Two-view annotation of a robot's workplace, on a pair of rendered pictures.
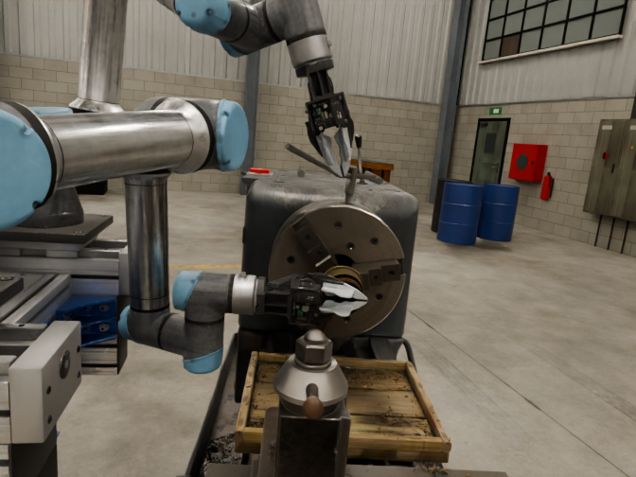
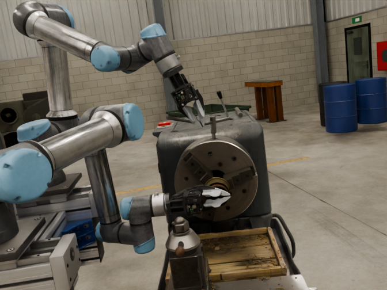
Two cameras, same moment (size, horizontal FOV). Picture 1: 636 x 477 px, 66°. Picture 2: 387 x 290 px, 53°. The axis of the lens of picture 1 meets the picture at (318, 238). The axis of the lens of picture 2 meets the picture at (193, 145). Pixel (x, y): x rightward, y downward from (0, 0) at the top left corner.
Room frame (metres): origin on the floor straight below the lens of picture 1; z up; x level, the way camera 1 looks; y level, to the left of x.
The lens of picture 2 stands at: (-0.33, -0.16, 1.50)
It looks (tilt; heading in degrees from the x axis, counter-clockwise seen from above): 11 degrees down; 7
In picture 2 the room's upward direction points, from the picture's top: 8 degrees counter-clockwise
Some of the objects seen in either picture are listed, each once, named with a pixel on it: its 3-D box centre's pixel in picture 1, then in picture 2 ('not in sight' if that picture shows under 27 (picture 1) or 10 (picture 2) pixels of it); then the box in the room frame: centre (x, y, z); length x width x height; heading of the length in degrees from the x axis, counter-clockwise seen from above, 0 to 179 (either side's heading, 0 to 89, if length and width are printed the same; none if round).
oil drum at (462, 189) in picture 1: (460, 213); (340, 107); (7.37, -2.12, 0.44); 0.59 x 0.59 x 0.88
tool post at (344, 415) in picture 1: (310, 427); (188, 263); (0.48, -0.01, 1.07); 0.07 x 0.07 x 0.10; 3
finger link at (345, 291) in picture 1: (344, 293); (216, 194); (0.89, -0.06, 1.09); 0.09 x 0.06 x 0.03; 93
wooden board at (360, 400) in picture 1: (336, 398); (224, 255); (0.87, -0.06, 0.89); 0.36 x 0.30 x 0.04; 93
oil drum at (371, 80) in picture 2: (497, 211); (371, 100); (7.94, -2.88, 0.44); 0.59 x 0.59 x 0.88
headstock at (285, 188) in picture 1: (320, 239); (211, 160); (1.52, -0.01, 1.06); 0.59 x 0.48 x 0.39; 3
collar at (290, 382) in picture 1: (311, 374); (182, 237); (0.47, -0.01, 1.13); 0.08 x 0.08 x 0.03
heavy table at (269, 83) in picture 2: (365, 185); (264, 100); (10.12, -0.89, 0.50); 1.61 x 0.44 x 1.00; 18
